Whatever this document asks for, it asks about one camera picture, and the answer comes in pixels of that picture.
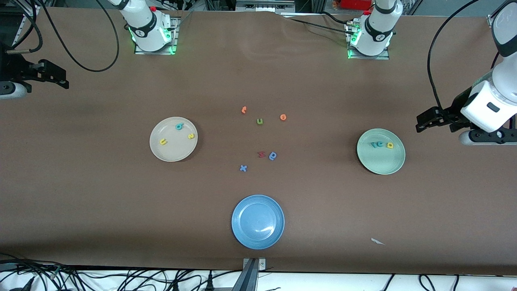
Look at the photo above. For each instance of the grey metal frame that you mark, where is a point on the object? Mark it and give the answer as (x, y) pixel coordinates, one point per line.
(264, 6)

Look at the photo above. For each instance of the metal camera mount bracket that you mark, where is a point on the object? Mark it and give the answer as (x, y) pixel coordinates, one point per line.
(252, 279)

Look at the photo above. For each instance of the blue foam letter a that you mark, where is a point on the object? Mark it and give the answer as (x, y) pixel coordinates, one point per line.
(273, 156)

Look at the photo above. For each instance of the red box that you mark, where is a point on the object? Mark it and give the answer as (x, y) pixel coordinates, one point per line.
(355, 4)

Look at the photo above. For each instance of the large table cover sheet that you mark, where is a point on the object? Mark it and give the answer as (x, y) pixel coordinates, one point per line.
(80, 202)

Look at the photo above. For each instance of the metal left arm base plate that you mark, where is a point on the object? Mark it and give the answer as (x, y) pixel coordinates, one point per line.
(383, 57)

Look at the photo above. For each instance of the beige brown plate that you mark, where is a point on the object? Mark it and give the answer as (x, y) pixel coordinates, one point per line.
(173, 151)

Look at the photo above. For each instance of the pale green plate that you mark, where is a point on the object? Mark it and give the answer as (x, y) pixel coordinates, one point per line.
(381, 161)

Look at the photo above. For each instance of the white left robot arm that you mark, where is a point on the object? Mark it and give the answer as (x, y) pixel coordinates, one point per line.
(377, 36)

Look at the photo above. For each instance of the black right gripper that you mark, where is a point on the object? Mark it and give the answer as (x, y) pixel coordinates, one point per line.
(14, 66)

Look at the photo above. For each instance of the white paper scrap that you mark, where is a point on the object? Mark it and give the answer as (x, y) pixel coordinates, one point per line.
(377, 241)

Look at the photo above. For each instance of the blue plate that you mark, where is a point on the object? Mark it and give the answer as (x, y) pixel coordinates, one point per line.
(257, 222)

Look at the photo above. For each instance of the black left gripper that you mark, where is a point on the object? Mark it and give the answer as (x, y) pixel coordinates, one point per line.
(455, 109)

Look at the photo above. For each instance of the aluminium corner profile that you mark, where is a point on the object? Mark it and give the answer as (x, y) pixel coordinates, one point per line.
(490, 19)
(19, 37)

